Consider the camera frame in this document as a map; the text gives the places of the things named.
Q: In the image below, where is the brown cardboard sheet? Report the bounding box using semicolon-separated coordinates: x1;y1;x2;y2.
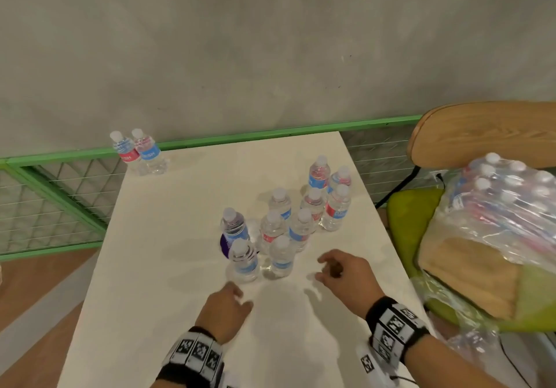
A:
418;237;526;320

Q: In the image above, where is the white table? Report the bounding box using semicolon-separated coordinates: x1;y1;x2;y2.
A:
56;131;440;388

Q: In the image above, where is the person's right forearm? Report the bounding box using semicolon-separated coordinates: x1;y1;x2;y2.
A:
401;334;509;388

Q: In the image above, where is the person's left hand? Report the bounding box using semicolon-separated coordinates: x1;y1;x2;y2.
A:
194;281;254;345

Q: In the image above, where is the shrink-wrapped pack of water bottles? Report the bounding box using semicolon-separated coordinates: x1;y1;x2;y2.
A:
410;152;556;358

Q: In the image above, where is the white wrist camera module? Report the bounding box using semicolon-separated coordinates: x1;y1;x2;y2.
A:
355;342;394;388

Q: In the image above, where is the person's right hand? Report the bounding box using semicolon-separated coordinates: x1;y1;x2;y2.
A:
314;249;385;320

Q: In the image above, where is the green metal mesh fence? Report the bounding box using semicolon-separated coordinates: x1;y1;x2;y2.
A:
0;115;448;262

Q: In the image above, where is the wooden-backed green seat chair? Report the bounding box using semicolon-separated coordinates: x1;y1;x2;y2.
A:
375;101;556;334

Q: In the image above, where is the group of water bottles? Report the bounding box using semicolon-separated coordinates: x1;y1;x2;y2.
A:
219;155;353;284

